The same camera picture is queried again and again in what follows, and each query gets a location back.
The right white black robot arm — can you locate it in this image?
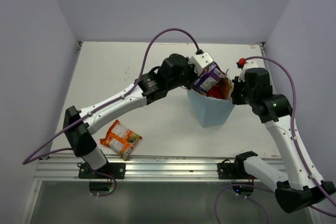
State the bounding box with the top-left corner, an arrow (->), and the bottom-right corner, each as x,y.
232,67 -> 335,213

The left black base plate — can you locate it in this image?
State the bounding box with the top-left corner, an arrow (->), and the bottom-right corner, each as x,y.
77,162 -> 126,179

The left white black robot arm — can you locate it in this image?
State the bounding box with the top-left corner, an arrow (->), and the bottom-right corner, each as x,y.
63,54 -> 203,178

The red emergency knob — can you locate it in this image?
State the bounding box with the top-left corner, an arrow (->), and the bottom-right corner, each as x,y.
236,58 -> 246,69

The aluminium mounting rail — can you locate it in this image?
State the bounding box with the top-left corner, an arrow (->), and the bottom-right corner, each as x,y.
33,155 -> 288,182

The purple snack packet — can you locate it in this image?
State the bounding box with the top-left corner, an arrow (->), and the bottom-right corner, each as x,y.
193,62 -> 225,93

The orange snack packet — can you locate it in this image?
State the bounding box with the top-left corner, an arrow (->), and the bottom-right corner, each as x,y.
100,120 -> 142,161

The red gummy candy bag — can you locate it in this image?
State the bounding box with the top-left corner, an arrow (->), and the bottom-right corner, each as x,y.
207,85 -> 224,100

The yellow Kettle chips bag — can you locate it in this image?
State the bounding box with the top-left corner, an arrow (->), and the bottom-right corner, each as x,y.
218,78 -> 233,100

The light blue paper bag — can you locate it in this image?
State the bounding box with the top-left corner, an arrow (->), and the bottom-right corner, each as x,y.
187,90 -> 235,127

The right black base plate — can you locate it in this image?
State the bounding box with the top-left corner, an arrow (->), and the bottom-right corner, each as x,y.
217,159 -> 256,179

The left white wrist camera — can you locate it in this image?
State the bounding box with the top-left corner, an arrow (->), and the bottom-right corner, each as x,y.
188,52 -> 214,76

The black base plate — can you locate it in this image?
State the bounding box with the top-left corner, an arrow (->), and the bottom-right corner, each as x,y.
77,162 -> 126,179
217,159 -> 256,179

